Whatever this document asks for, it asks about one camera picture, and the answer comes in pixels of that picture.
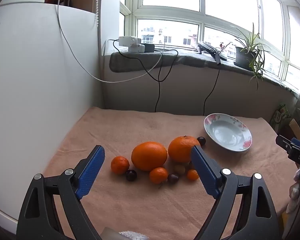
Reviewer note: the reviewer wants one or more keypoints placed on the medium mandarin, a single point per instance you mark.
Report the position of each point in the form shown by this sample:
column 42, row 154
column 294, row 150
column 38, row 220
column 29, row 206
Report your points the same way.
column 120, row 165
column 158, row 175

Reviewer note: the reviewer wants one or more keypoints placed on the grey flat device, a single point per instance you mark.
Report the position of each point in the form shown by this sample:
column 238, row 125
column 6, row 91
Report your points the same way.
column 207, row 48

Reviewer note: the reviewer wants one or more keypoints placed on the green printed bag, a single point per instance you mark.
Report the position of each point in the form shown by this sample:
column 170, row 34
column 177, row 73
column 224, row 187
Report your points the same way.
column 280, row 116

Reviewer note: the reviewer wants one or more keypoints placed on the white cabinet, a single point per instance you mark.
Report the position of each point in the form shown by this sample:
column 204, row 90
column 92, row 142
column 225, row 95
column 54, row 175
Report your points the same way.
column 35, row 80

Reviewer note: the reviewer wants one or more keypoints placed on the small pink flower ornament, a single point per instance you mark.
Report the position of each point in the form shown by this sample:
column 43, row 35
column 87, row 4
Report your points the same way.
column 223, row 46

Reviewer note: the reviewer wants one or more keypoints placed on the person's right hand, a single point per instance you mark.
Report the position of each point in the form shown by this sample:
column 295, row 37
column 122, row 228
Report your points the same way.
column 294, row 195

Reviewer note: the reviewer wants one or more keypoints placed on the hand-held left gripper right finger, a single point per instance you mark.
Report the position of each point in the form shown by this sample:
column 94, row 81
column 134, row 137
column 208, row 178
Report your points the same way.
column 205, row 175

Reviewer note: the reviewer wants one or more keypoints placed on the large oval orange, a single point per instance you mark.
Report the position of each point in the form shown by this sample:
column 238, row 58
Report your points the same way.
column 149, row 156

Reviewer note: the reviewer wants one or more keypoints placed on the large round orange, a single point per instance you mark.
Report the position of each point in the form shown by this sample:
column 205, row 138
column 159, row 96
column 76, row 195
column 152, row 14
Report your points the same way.
column 181, row 148

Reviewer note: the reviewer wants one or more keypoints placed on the tiny mandarin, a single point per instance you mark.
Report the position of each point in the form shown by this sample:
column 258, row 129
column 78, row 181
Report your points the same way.
column 192, row 175

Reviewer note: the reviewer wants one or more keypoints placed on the white power adapter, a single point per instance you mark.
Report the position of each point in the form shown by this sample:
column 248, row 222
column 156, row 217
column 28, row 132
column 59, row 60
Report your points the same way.
column 131, row 43

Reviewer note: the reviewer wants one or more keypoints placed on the pink blanket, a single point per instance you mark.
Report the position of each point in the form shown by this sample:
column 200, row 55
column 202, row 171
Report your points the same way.
column 140, row 130

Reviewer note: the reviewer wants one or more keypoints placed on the white window frame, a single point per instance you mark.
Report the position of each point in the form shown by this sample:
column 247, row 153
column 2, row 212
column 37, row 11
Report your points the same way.
column 202, row 17

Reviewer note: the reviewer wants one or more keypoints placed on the white floral plate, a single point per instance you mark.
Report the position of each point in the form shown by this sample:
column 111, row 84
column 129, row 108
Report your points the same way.
column 226, row 132

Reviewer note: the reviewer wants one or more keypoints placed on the dark purple plum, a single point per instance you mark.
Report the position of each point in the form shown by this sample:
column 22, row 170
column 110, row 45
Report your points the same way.
column 201, row 141
column 173, row 179
column 131, row 175

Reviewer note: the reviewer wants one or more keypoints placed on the cardboard box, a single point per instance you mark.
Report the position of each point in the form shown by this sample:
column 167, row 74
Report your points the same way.
column 295, row 130

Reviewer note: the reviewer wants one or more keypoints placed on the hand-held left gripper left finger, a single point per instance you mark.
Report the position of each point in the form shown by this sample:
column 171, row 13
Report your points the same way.
column 91, row 172

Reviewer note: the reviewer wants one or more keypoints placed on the grey windowsill cloth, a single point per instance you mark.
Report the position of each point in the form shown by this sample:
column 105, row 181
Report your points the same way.
column 140, row 61

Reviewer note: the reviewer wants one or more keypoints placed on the black power adapter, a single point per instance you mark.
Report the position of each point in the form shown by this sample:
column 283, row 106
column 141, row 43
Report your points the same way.
column 148, row 47

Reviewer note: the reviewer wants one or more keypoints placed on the potted spider plant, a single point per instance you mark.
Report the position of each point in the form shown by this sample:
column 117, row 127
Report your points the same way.
column 242, row 57

